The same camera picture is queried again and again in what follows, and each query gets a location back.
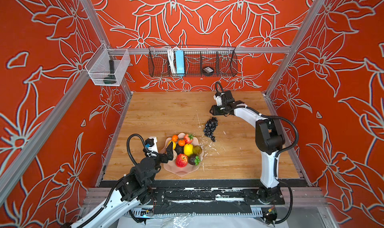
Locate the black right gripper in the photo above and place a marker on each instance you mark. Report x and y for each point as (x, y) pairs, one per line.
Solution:
(214, 110)

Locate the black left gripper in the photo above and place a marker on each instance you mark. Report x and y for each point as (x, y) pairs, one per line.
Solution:
(164, 159)

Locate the yellow fake pear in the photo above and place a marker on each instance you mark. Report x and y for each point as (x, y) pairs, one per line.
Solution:
(172, 144)

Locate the dark fake avocado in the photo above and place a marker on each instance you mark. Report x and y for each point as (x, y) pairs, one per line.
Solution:
(179, 149)

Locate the red fake apple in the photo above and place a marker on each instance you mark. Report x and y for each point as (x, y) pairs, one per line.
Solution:
(182, 161)

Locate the yellow fake lemon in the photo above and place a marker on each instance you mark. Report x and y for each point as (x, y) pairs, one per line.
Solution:
(188, 150)

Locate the red fake strawberry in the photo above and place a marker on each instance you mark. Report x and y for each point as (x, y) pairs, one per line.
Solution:
(188, 138)

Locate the dark fake grape bunch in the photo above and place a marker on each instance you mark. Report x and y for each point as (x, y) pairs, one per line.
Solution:
(210, 127)

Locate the dark purple fake mangosteen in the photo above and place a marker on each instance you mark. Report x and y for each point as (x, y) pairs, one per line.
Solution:
(194, 160)

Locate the brown fake passion fruit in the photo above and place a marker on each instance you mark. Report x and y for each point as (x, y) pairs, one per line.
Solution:
(197, 150)

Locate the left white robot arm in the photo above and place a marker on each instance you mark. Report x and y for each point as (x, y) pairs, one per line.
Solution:
(128, 192)

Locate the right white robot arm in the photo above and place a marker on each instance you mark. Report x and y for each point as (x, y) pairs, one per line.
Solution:
(269, 139)

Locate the light blue box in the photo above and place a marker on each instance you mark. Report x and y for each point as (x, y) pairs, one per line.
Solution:
(180, 64)

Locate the black brush in bin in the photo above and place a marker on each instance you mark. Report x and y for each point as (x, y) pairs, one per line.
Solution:
(111, 78)

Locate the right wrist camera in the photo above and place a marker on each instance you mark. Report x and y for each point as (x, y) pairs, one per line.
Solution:
(218, 99)

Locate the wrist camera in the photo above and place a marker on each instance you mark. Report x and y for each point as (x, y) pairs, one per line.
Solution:
(151, 149)
(218, 99)

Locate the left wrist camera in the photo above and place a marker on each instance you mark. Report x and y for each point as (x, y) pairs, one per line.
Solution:
(151, 149)

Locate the black wire wall basket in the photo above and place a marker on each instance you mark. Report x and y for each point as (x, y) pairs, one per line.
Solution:
(223, 59)

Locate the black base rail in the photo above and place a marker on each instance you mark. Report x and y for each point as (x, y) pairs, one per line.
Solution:
(239, 198)

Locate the clear plastic wall bin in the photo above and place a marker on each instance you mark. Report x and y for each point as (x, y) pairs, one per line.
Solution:
(98, 66)

